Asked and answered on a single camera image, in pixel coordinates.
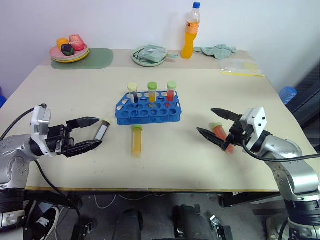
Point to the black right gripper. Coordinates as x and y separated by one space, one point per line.
237 133

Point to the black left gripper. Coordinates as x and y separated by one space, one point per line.
58 140

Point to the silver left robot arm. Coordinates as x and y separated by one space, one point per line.
15 160

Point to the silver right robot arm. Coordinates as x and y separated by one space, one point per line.
291 162

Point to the red liquid tube, green cap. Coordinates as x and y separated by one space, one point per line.
221 132
171 91

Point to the dark liquid tube, cream cap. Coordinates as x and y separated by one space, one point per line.
133 93
102 130

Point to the yellow liquid tube, green cap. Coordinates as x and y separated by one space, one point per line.
152 92
137 141

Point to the blue test tube rack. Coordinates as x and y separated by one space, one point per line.
148 109

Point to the clear zip bag, yellow strip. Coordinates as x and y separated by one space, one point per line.
240 68

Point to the crumpled green cloth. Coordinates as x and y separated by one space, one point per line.
217 51

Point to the yellow plate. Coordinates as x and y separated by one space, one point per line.
71 60

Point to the blue stacked cups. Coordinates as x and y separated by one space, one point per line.
287 94

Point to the green placemat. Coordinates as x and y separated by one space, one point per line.
97 60

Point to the pale green plate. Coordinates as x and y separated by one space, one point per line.
147 63
75 58

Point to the pink plate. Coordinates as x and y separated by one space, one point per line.
56 53

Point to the dark purple toy fruit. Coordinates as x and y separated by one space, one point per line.
67 49

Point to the blue object at edge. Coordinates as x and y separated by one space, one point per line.
2 98

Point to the pink toy fruit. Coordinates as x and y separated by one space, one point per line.
77 42

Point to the orange toy fruit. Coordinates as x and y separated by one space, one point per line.
61 42

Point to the black and white shoe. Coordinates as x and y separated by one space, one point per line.
45 222

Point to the orange soda bottle, blue cap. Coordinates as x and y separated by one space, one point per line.
191 32

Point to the dark rounded right foot shape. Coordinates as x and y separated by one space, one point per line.
188 221

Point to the dark rounded foot shape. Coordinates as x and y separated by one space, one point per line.
130 225
188 221

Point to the dark rounded left foot shape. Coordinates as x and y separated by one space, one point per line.
130 225

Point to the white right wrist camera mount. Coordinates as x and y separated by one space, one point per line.
257 125

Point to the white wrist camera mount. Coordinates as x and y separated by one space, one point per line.
257 125
41 121

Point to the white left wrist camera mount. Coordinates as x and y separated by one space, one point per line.
41 121

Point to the black table frame bar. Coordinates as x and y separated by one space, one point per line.
247 198

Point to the black caster bracket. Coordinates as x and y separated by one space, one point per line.
220 228

